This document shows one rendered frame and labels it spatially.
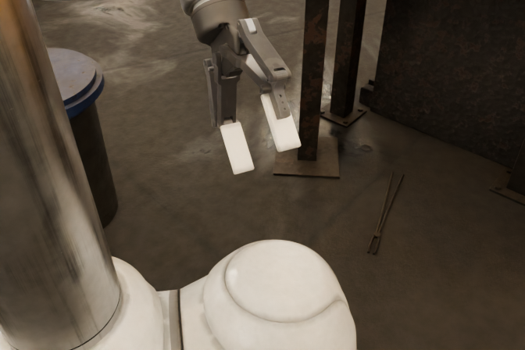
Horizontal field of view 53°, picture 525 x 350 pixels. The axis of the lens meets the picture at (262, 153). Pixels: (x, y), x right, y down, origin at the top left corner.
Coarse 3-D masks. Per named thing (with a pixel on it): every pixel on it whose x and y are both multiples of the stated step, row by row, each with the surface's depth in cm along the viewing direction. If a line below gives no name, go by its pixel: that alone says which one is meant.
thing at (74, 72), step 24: (48, 48) 133; (72, 72) 124; (96, 72) 127; (72, 96) 116; (96, 96) 121; (72, 120) 121; (96, 120) 130; (96, 144) 131; (96, 168) 133; (96, 192) 136
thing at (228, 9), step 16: (224, 0) 66; (240, 0) 68; (192, 16) 68; (208, 16) 66; (224, 16) 66; (240, 16) 67; (208, 32) 67; (224, 32) 67; (240, 48) 67; (224, 64) 69
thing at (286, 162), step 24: (312, 0) 134; (312, 24) 138; (312, 48) 142; (312, 72) 146; (312, 96) 151; (312, 120) 156; (312, 144) 161; (336, 144) 172; (288, 168) 162; (312, 168) 162; (336, 168) 162
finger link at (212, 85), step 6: (204, 60) 74; (210, 60) 74; (204, 66) 75; (210, 72) 74; (210, 78) 74; (210, 84) 74; (216, 84) 75; (210, 90) 75; (216, 90) 75; (210, 96) 75; (216, 96) 75; (210, 102) 76; (216, 102) 75; (210, 108) 76; (216, 108) 76; (216, 114) 76; (216, 120) 76; (216, 126) 76
